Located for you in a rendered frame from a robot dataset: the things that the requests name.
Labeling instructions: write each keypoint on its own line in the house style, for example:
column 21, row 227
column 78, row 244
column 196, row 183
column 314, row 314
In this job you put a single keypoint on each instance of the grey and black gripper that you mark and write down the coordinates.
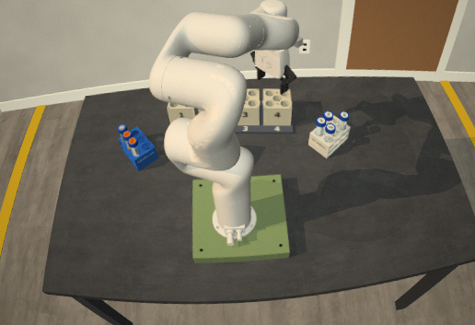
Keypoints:
column 275, row 63

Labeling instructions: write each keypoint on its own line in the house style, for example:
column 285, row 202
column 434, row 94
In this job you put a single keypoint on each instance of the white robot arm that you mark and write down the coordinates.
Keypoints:
column 220, row 90

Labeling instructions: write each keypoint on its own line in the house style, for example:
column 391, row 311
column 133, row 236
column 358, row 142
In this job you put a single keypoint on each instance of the cream tube rack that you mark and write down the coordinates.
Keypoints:
column 318, row 143

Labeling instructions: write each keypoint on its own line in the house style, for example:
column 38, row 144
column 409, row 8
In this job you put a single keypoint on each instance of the blue tube rack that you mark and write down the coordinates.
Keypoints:
column 147, row 156

